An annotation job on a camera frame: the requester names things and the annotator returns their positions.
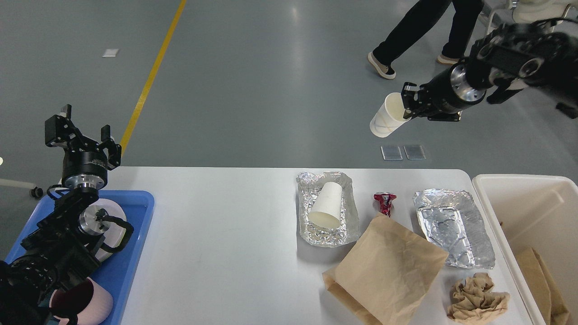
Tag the crumpled foil piece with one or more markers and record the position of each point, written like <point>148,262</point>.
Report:
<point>451,220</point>

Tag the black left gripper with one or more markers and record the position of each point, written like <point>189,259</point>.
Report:
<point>82,168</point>

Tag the white office chair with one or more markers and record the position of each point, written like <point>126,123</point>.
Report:
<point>497,12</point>

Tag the blue plastic tray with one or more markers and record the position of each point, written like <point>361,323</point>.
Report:
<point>117,272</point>

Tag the grey floor socket plate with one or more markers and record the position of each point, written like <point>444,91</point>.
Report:
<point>414,152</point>
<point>391,153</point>

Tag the aluminium foil tray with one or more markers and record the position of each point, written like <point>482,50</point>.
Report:
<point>308,186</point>

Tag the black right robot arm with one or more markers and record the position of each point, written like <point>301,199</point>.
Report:
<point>499,66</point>

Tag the walking person in black trousers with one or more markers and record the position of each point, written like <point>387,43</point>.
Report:
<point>417,22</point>

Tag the crushed red soda can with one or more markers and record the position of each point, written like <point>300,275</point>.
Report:
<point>385,202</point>

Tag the white paper cup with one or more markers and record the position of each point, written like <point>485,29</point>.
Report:
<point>389,117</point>
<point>326,209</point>

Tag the white plastic bin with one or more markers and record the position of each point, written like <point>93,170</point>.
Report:
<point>539,212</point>

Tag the white paper cup lying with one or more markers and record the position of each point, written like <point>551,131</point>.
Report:
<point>326,209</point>

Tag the pink ribbed mug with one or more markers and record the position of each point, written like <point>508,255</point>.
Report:
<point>86,304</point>

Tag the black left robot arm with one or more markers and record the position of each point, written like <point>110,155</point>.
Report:
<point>62,252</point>

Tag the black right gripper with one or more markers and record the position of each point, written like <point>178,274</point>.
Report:
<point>443,98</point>

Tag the crumpled brown paper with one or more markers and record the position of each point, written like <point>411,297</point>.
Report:
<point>474,301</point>

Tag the brown paper bag in bin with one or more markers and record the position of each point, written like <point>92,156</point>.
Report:
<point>543,287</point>

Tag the brown paper bag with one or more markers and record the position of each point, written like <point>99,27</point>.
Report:
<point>387,273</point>
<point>543,287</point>

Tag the pink plate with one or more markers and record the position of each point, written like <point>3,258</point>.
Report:
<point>113,236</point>

